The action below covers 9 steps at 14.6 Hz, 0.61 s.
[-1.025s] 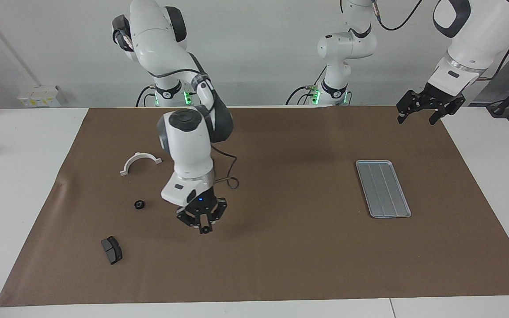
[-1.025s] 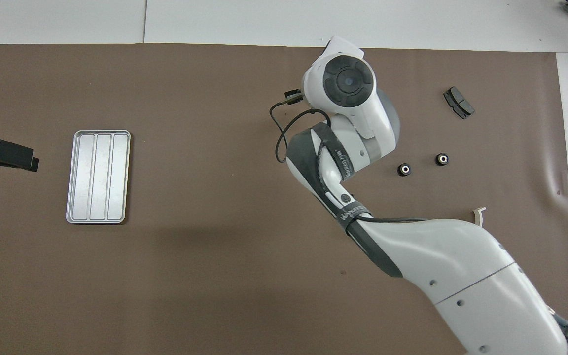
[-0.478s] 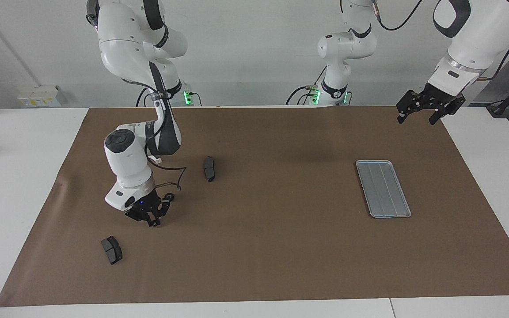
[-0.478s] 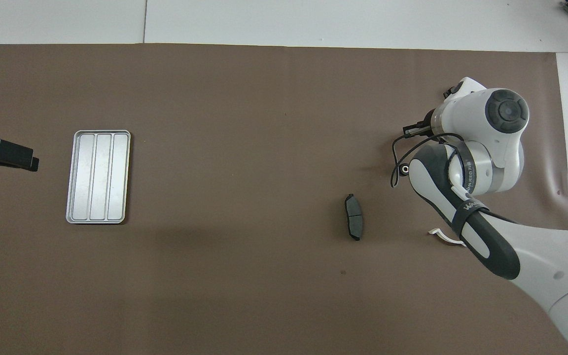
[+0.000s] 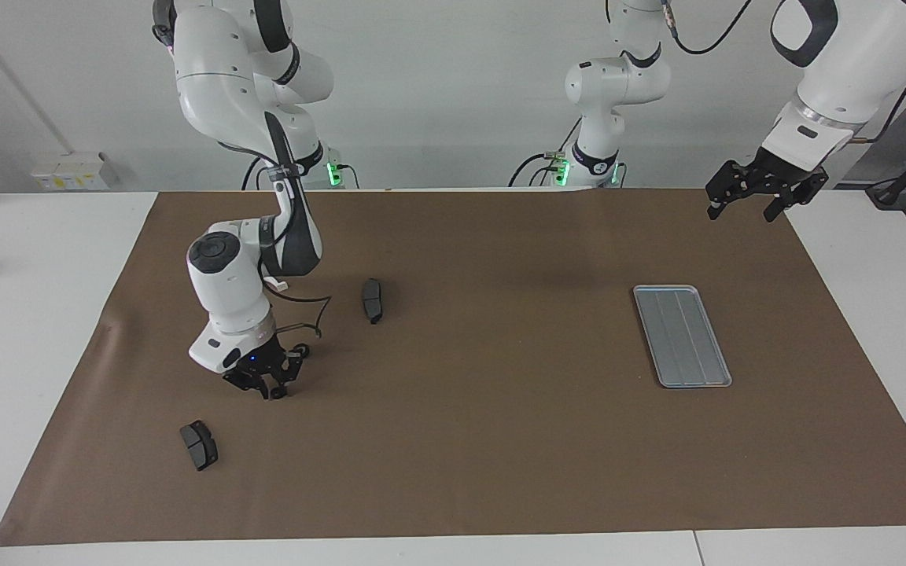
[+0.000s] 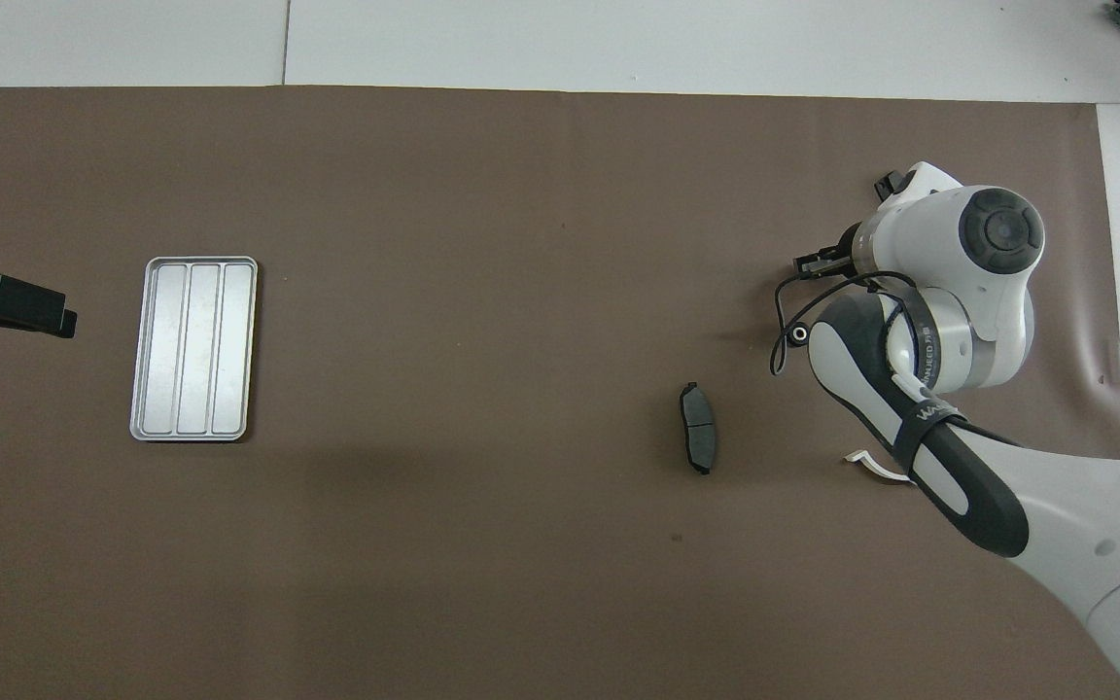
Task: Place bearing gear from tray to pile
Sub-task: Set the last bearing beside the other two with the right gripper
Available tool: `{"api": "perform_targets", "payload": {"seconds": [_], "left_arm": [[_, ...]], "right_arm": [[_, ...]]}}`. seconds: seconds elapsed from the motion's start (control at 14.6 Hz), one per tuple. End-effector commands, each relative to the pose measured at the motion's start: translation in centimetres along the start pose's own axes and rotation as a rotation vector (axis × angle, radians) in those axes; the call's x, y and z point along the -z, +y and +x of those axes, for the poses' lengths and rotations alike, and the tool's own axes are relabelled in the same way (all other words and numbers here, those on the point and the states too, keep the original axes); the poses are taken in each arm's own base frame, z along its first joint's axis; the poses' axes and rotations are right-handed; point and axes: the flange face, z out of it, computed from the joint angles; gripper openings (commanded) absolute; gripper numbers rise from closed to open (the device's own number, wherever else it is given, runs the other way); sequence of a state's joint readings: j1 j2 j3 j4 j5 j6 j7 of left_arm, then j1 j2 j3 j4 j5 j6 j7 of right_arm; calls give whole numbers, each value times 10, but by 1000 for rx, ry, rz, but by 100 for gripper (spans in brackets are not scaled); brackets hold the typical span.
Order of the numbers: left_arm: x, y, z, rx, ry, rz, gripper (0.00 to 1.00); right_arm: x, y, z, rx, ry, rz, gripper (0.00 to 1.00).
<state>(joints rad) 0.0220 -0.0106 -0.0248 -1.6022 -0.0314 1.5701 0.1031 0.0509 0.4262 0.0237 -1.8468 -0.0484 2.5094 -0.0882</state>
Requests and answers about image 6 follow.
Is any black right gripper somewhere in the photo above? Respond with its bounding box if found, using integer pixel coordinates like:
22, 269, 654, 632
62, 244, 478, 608
793, 222, 864, 273

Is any silver metal tray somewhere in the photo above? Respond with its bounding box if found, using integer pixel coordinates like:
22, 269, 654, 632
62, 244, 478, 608
129, 256, 259, 442

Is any brown paper mat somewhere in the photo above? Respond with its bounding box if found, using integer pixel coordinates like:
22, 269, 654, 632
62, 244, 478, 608
0, 86, 1120, 700

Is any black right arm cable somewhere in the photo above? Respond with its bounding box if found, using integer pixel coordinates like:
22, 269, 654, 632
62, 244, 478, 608
769, 270, 1023, 448

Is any white half-ring bracket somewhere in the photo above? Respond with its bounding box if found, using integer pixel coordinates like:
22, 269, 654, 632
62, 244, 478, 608
844, 449, 914, 484

